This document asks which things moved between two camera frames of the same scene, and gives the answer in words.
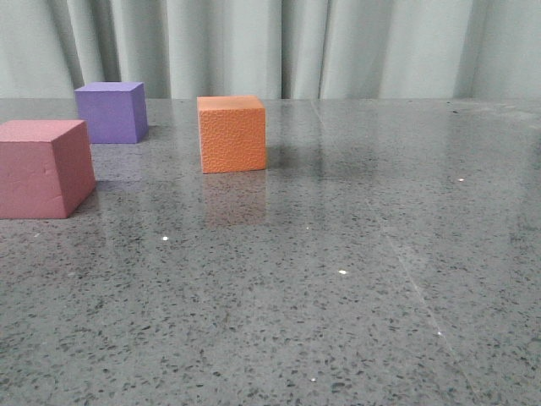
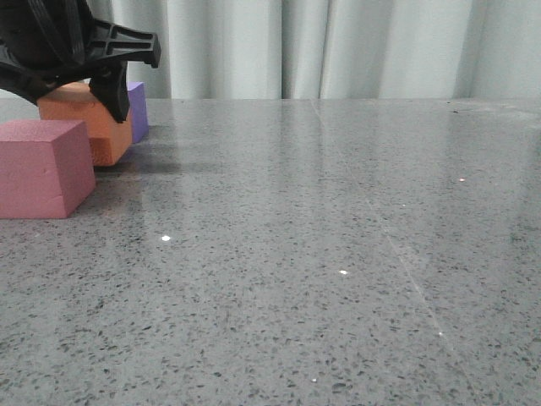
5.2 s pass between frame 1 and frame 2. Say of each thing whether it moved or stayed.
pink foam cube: stayed
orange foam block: moved
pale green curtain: stayed
